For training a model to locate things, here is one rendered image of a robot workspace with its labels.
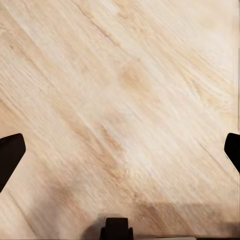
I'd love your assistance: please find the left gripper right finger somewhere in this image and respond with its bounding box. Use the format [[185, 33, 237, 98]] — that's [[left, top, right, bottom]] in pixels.
[[224, 133, 240, 173]]

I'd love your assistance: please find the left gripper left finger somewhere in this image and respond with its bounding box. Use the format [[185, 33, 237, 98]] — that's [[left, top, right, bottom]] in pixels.
[[0, 133, 26, 193]]

